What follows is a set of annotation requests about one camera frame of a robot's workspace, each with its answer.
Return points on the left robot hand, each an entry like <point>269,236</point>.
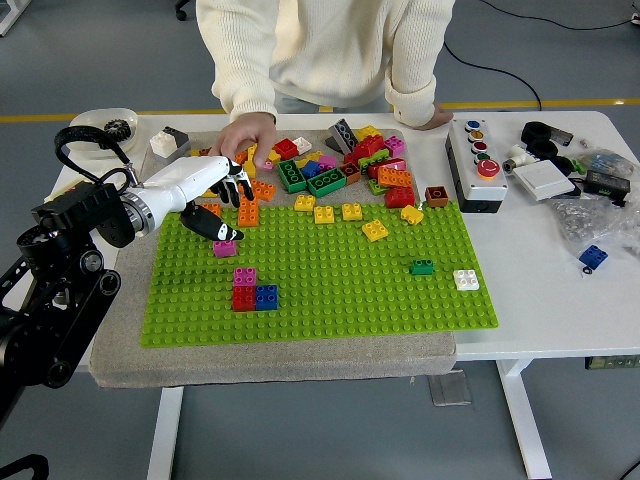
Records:
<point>190,180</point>

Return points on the person's left hand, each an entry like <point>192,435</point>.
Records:
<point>440,117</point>

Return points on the person's right hand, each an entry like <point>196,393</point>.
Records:
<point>245,132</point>

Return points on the pink building brick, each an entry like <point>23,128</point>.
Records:
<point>225,249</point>
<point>395,145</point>
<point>245,276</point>
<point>327,161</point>

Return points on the red building brick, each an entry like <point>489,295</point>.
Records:
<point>400,197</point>
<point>390,165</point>
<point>369,146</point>
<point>244,299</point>

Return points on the blue building brick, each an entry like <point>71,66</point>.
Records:
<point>594,255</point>
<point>310,170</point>
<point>266,297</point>

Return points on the green studded baseplate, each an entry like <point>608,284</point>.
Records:
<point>350,305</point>

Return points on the person's left forearm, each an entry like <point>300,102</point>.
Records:
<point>412,100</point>

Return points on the person's right forearm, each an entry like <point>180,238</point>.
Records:
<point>240,80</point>

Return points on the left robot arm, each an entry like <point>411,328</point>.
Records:
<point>80,205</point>

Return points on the orange building brick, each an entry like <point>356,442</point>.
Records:
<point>248,215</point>
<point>241,157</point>
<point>394,177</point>

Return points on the orange eight-stud brick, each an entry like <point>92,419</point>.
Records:
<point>212,208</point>

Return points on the yellow building brick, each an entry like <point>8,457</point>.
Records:
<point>305,202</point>
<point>352,211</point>
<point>250,170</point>
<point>272,157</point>
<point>412,215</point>
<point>307,157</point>
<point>367,132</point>
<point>374,230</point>
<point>324,214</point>

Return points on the grey building brick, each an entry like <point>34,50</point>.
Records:
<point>181,140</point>

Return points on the small pink brick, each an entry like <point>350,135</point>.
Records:
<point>269,166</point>

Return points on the upturned red brick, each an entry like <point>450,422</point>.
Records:
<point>286,148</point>

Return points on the tall white brick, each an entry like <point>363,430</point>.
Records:
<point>162,143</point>

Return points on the white building brick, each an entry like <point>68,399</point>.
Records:
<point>466,280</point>
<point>303,144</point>

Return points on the long orange brick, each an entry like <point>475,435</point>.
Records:
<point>264,190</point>

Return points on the upturned dark green brick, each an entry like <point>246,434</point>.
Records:
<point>291,176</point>
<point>327,181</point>

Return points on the lime green brick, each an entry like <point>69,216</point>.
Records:
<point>372,161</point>
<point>375,186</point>

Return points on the grey long brick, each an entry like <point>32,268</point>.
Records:
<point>344,132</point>

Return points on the upturned brown brick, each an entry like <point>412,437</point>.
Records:
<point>350,172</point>

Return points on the small dark green brick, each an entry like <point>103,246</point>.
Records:
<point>421,267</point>

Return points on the white push-button control box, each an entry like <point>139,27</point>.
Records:
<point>475,175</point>

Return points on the black gear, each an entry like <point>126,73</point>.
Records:
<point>120,130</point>

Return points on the white pipe fitting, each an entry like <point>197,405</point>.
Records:
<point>517,156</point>

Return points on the black tape roll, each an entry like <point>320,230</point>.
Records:
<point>535,131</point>
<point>542,148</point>
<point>562,165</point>

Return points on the white plastic bowl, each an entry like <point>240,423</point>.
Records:
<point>90,119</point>

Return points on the small dark block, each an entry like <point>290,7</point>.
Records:
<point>562,136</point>

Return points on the person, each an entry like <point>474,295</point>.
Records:
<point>335,45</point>

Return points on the black chair base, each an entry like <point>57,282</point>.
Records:
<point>182,10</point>

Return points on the green plastic clip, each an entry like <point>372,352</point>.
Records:
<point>578,165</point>

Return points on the clear bag with blue parts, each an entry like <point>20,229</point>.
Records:
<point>607,161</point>

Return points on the black power adapter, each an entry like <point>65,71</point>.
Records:
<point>607,182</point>

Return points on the clear bag of screws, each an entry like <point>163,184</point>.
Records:
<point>590,220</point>

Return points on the grey-brown mat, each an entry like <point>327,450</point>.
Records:
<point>300,362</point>

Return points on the white table leg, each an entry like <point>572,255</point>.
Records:
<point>165,435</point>
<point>525,425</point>

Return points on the table height controller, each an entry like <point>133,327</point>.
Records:
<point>612,362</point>

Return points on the white wall switch plate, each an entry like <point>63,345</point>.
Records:
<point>542,180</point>

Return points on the white furniture frame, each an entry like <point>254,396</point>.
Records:
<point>9,20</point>

